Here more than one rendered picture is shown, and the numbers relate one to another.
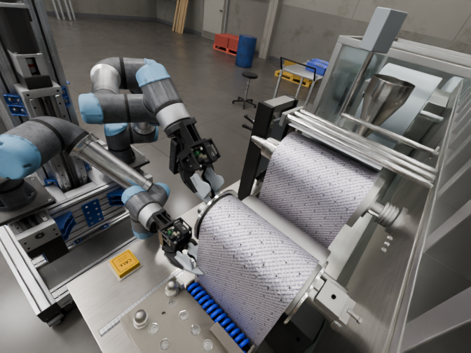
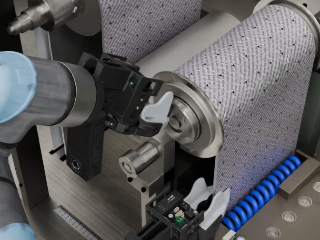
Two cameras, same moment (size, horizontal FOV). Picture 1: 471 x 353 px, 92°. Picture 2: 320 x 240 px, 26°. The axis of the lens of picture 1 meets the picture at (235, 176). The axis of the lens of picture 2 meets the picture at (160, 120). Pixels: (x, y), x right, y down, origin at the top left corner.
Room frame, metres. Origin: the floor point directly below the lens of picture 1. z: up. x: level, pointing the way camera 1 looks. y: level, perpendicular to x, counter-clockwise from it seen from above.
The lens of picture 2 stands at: (0.31, 0.74, 1.98)
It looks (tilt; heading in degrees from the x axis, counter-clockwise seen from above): 46 degrees down; 279
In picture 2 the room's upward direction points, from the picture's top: straight up
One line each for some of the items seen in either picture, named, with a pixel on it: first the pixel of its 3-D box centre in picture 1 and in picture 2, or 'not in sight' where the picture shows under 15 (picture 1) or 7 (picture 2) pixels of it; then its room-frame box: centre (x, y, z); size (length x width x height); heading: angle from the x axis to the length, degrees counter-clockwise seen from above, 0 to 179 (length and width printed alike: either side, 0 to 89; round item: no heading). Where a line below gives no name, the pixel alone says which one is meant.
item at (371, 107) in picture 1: (347, 159); not in sight; (0.91, -0.48, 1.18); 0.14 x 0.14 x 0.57
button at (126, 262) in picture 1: (125, 262); not in sight; (0.38, 0.31, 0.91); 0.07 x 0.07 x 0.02; 55
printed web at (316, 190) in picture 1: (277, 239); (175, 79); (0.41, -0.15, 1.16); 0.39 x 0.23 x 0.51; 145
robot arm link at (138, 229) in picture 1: (145, 219); not in sight; (0.50, 0.28, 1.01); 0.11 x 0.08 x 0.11; 1
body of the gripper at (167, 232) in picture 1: (169, 232); (161, 236); (0.39, 0.15, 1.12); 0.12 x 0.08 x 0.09; 55
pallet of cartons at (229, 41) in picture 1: (234, 45); not in sight; (9.04, 0.98, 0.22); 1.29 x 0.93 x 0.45; 58
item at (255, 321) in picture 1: (228, 294); (259, 152); (0.26, -0.04, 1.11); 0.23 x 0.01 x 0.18; 55
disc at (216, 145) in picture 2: (217, 215); (185, 115); (0.38, 0.02, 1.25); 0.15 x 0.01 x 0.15; 145
